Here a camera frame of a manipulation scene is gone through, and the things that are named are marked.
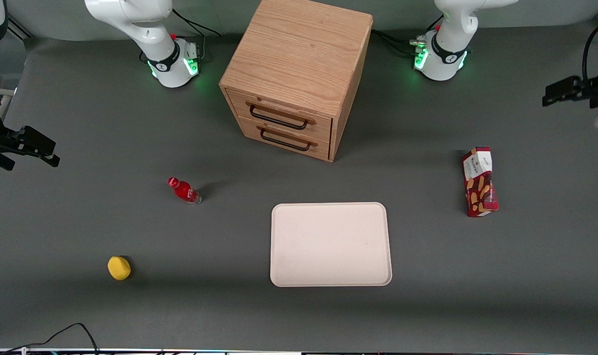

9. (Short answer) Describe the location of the red soda bottle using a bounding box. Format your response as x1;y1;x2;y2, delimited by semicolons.
167;177;202;207

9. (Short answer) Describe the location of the black metal drawer handle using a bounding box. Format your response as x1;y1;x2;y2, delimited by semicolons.
245;101;317;131
255;125;318;152

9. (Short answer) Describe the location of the black loose table cable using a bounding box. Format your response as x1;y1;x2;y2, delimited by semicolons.
2;322;100;355

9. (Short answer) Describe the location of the red cookie box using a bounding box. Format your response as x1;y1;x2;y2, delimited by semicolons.
461;146;500;218

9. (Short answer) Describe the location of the wooden drawer front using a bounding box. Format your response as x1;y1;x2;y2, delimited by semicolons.
237;115;332;162
226;89;334;145

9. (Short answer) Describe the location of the wooden drawer cabinet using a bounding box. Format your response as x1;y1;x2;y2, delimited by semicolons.
219;0;374;163

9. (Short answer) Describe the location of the black left arm base cable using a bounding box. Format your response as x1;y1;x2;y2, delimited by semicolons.
371;28;420;56

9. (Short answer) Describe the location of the black right arm base cable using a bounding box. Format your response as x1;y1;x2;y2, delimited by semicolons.
172;8;221;61

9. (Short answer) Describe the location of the yellow lemon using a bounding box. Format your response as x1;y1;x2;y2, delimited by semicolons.
107;255;132;282

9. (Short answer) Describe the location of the cream plastic tray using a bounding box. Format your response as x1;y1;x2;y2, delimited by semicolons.
270;202;393;287

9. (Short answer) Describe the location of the black arm base cable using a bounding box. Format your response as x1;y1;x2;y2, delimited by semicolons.
172;8;221;61
371;28;420;56

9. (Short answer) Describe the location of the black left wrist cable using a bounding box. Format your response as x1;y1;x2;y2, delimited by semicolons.
581;22;598;83

